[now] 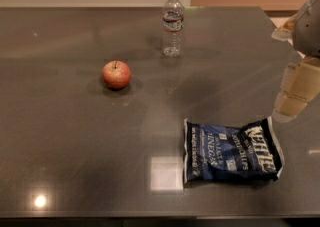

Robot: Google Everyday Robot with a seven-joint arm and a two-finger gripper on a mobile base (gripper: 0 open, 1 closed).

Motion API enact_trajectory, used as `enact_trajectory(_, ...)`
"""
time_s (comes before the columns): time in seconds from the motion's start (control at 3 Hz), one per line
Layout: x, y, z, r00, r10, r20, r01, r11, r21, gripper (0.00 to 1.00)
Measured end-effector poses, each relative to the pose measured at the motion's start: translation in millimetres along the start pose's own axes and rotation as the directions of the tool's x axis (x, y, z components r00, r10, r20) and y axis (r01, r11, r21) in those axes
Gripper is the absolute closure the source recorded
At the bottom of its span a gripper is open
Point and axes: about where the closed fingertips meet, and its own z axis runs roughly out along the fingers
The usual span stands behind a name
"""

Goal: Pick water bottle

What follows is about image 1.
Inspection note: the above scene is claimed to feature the blue kettle chips bag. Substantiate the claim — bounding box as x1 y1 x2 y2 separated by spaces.
183 117 284 183

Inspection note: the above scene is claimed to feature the red apple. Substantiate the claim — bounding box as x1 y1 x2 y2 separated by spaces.
102 60 131 90

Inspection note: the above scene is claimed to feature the clear plastic water bottle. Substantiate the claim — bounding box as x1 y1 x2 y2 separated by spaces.
162 0 184 57

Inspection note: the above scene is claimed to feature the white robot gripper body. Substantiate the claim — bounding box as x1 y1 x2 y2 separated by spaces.
292 0 320 57

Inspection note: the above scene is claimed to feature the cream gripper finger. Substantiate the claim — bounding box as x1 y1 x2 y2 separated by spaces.
271 14 297 41
272 57 320 123

